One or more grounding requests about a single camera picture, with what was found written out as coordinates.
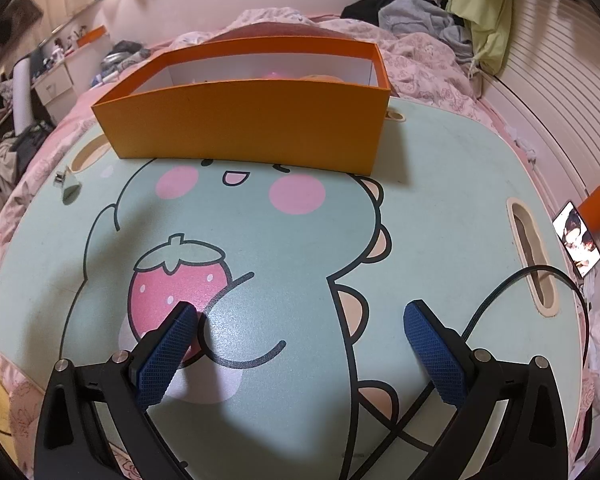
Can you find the grey clothes pile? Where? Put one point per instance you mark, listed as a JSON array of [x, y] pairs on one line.
[[403, 17]]

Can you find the orange cardboard box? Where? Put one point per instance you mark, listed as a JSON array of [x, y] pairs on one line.
[[210, 101]]

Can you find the white bedside cabinet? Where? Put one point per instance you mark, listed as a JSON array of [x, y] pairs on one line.
[[59, 88]]

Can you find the green hanging cloth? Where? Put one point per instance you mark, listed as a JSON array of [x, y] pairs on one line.
[[489, 23]]

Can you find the smartphone with lit screen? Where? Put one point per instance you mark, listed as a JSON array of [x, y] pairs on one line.
[[576, 239]]

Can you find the pink floral duvet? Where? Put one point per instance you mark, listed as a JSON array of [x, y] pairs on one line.
[[299, 367]]

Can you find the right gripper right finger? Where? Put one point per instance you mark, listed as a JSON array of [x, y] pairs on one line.
[[531, 441]]

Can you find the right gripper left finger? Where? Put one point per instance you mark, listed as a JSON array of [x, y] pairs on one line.
[[71, 442]]

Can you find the pink heart-shaped case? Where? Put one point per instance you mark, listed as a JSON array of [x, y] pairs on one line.
[[274, 75]]

